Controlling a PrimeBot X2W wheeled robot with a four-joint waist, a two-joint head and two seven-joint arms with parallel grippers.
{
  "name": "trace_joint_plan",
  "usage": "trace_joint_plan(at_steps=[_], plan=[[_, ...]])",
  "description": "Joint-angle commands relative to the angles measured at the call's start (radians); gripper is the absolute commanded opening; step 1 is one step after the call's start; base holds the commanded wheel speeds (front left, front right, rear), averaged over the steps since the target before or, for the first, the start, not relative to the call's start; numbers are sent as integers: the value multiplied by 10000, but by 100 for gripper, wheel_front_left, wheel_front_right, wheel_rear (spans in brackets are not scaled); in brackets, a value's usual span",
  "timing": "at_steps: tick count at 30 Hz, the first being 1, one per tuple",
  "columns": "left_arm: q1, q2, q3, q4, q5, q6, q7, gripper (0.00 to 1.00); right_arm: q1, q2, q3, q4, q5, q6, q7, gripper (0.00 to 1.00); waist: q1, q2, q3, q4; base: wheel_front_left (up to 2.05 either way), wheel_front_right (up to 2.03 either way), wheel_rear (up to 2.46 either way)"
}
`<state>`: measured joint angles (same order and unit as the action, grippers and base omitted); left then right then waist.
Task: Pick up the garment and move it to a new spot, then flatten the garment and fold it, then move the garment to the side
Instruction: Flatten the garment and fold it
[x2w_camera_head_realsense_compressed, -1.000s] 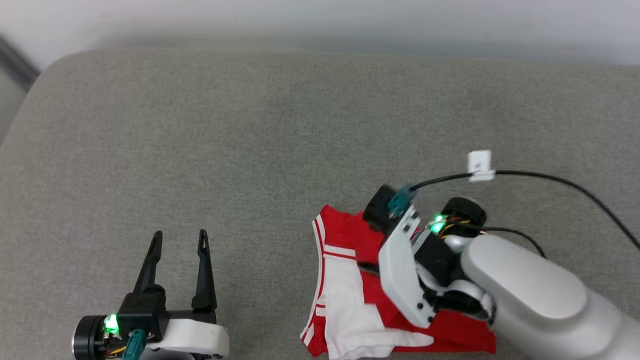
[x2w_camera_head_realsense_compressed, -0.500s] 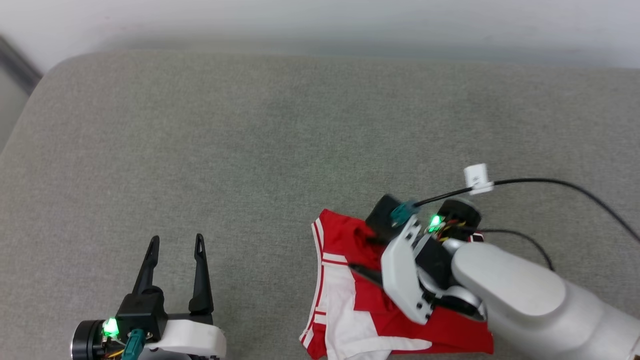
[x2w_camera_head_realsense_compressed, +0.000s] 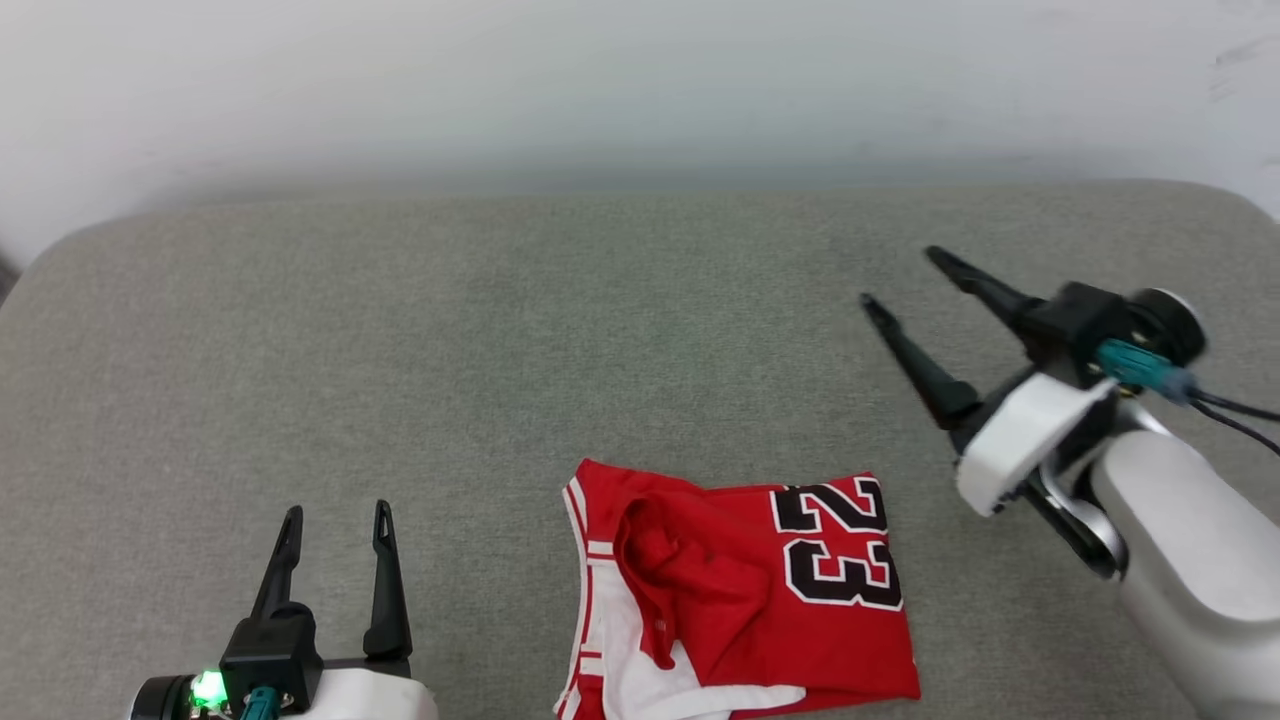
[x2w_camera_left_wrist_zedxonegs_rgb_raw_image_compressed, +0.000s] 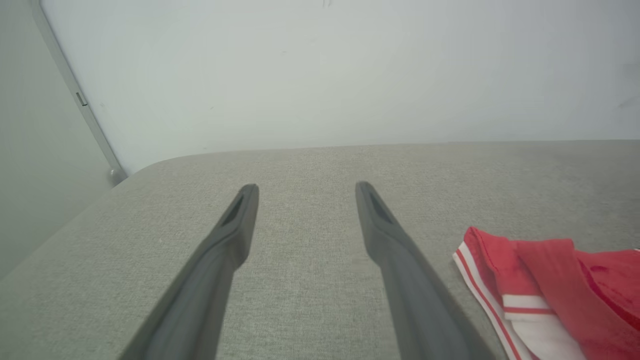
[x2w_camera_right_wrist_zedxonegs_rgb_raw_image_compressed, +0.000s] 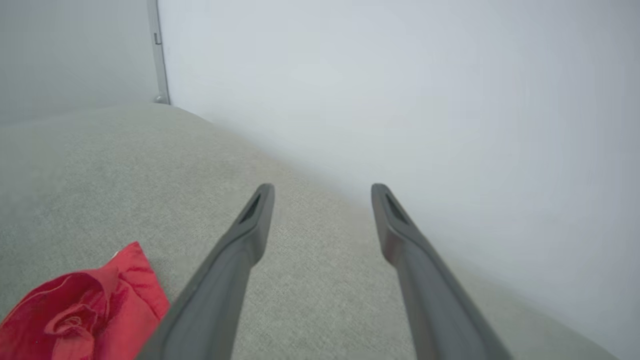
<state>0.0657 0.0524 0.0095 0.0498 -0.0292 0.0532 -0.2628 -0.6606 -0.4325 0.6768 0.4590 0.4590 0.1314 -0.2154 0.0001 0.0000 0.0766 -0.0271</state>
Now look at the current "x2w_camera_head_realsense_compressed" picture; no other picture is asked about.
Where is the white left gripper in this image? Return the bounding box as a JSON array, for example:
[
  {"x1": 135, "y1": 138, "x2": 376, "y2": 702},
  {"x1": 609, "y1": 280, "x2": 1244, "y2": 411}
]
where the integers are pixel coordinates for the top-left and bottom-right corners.
[{"x1": 128, "y1": 500, "x2": 439, "y2": 720}]

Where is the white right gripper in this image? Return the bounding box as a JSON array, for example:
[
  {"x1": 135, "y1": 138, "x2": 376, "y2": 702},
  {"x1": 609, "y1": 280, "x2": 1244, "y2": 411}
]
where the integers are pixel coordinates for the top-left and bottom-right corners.
[{"x1": 860, "y1": 247, "x2": 1206, "y2": 581}]

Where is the red basketball jersey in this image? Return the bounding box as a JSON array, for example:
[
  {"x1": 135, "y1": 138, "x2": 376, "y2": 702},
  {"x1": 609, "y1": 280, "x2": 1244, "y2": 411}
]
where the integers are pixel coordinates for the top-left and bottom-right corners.
[{"x1": 553, "y1": 458, "x2": 923, "y2": 720}]

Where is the grey fabric sofa cushion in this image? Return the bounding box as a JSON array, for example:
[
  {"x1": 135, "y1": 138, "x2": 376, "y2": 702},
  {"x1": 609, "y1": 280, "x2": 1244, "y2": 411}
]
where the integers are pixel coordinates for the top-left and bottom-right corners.
[{"x1": 0, "y1": 180, "x2": 1280, "y2": 720}]

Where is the teal right cable connector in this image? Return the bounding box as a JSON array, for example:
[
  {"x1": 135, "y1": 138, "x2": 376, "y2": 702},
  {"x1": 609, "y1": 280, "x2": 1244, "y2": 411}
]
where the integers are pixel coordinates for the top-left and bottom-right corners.
[{"x1": 1095, "y1": 338, "x2": 1197, "y2": 403}]

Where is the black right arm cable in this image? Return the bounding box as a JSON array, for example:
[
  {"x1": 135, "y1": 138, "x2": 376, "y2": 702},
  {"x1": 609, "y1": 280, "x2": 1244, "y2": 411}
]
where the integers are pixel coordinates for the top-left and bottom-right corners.
[
  {"x1": 1195, "y1": 400, "x2": 1280, "y2": 457},
  {"x1": 1188, "y1": 392, "x2": 1280, "y2": 423}
]

